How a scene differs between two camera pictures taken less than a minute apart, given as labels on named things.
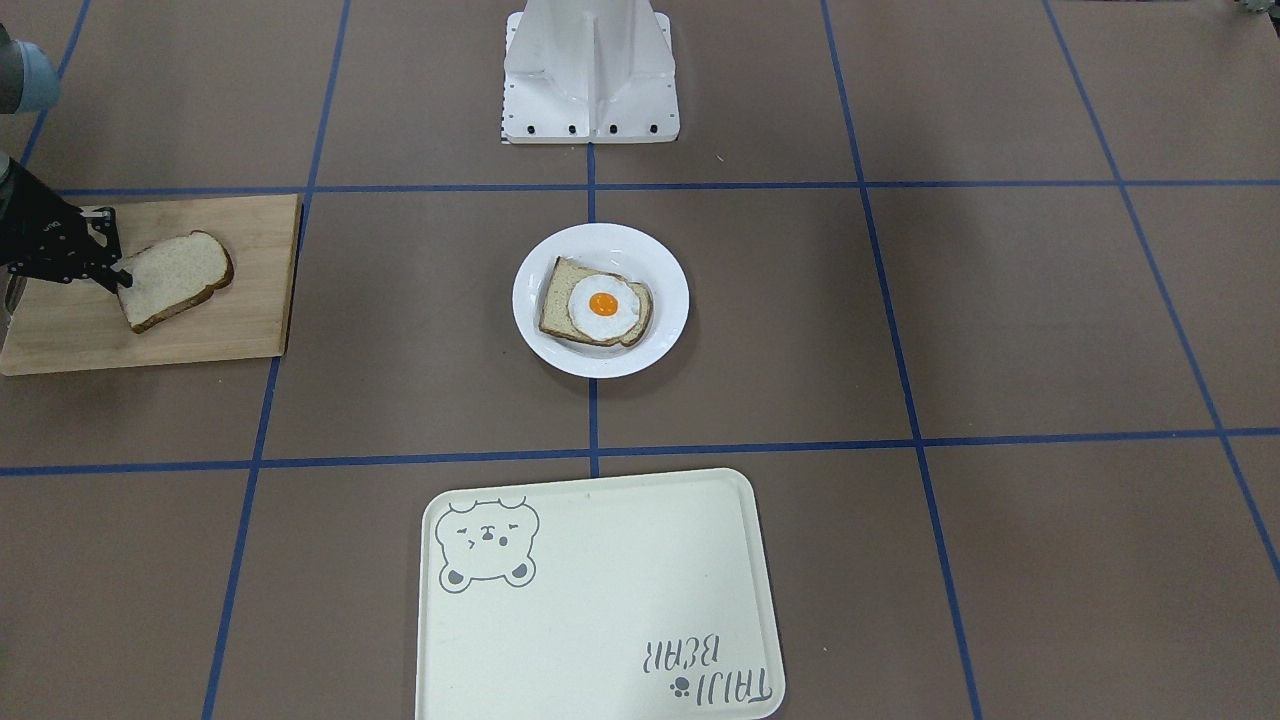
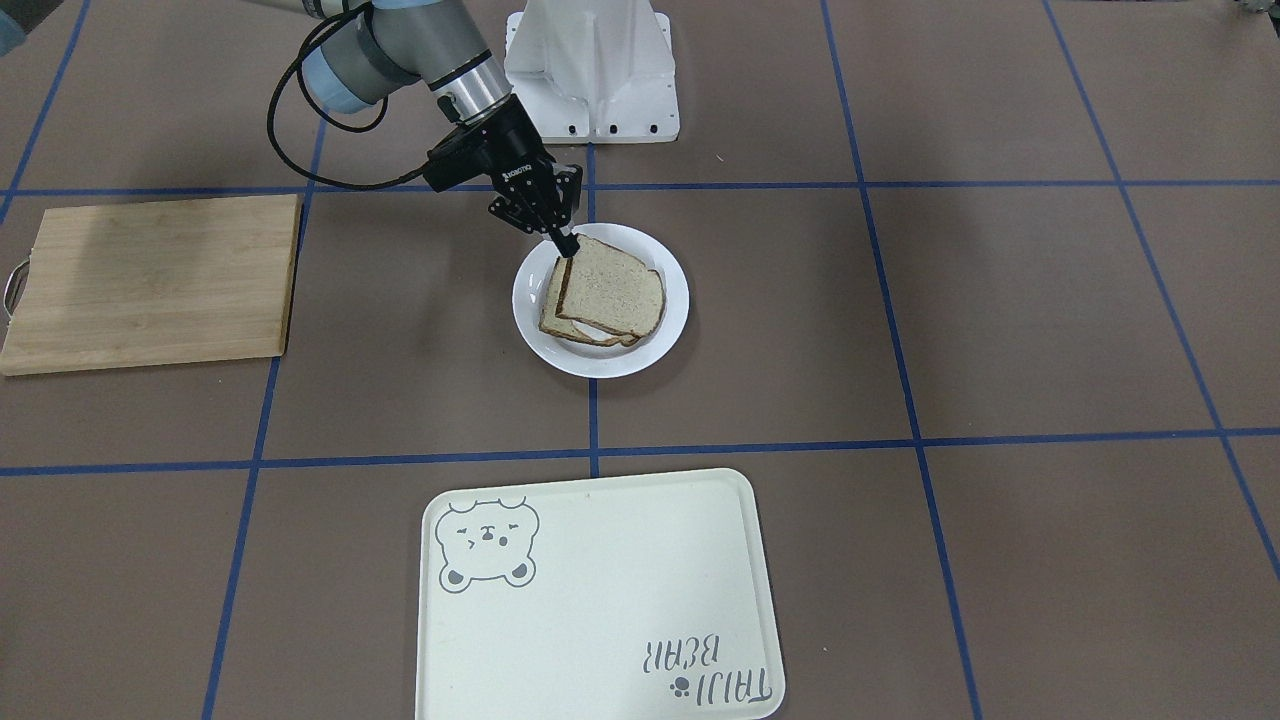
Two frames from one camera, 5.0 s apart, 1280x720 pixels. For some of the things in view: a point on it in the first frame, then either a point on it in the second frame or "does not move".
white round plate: (601, 300) does not move
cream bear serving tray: (643, 596) does not move
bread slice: (555, 315) does not move
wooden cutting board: (53, 326) does not move
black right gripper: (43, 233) → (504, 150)
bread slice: (173, 275) → (607, 287)
